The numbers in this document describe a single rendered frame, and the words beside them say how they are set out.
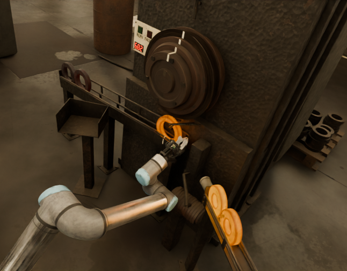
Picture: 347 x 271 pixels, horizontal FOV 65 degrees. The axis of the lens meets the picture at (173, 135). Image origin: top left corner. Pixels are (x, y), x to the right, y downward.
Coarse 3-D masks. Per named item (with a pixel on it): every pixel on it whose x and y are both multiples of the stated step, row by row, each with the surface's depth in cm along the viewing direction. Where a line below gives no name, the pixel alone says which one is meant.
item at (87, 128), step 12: (72, 108) 184; (84, 108) 183; (96, 108) 182; (108, 108) 180; (60, 120) 172; (72, 120) 182; (84, 120) 183; (96, 120) 185; (108, 120) 187; (60, 132) 172; (72, 132) 172; (84, 132) 173; (96, 132) 174; (84, 144) 185; (84, 156) 192; (84, 168) 200; (84, 180) 207; (96, 180) 220; (84, 192) 209; (96, 192) 211
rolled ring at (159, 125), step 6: (162, 120) 163; (168, 120) 159; (174, 120) 158; (156, 126) 169; (162, 126) 169; (174, 126) 158; (162, 132) 169; (180, 132) 159; (168, 138) 168; (174, 138) 162
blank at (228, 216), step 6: (222, 210) 125; (228, 210) 120; (234, 210) 120; (222, 216) 125; (228, 216) 120; (234, 216) 117; (222, 222) 126; (228, 222) 125; (234, 222) 115; (240, 222) 116; (222, 228) 126; (228, 228) 125; (234, 228) 115; (240, 228) 115; (228, 234) 120; (234, 234) 115; (240, 234) 115; (228, 240) 120; (234, 240) 115; (240, 240) 116
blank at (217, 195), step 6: (216, 186) 132; (210, 192) 138; (216, 192) 131; (222, 192) 129; (210, 198) 139; (216, 198) 138; (222, 198) 127; (216, 204) 136; (222, 204) 126; (216, 210) 131
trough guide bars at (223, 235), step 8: (208, 200) 137; (208, 208) 136; (216, 216) 129; (216, 224) 127; (224, 232) 121; (224, 240) 119; (224, 248) 120; (240, 248) 119; (232, 256) 114; (248, 256) 113; (248, 264) 113
